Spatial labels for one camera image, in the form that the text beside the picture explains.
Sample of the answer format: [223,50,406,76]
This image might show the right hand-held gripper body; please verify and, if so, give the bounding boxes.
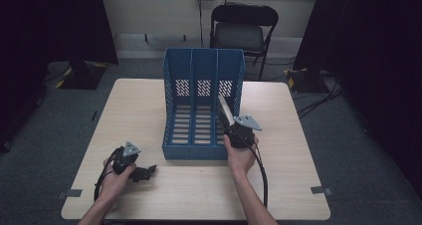
[224,113,264,150]

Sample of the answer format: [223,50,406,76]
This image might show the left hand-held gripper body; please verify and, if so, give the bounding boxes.
[111,140,142,176]

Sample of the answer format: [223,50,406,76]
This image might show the green leaf picture book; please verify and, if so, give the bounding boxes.
[217,94,237,126]

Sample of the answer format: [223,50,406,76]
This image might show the blue file rack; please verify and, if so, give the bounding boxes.
[161,47,246,161]

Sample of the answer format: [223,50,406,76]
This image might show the person's right hand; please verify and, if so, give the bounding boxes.
[223,133,260,177]

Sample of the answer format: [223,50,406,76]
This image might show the person's left hand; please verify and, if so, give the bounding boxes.
[99,158,137,204]

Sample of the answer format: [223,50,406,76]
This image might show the grey tape strip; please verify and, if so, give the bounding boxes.
[310,185,333,196]
[56,188,84,200]

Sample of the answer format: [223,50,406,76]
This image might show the black stand base striped tape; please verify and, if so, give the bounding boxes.
[284,67,330,95]
[55,61,109,91]

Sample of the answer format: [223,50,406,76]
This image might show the black folding chair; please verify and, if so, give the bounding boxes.
[209,2,280,82]

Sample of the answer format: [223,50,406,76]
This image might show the black curtain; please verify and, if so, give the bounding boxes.
[293,0,422,199]
[0,0,119,153]

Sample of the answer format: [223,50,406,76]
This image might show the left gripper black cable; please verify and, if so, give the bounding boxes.
[94,147,121,203]

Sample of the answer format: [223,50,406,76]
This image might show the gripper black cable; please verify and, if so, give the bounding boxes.
[94,147,121,203]
[243,131,270,209]

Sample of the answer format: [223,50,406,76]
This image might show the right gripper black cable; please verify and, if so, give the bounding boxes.
[243,131,270,209]

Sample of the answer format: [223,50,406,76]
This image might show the black floor cables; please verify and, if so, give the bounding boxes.
[296,79,344,119]

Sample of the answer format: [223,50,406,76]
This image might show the black wall cable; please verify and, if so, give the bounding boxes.
[197,0,205,49]

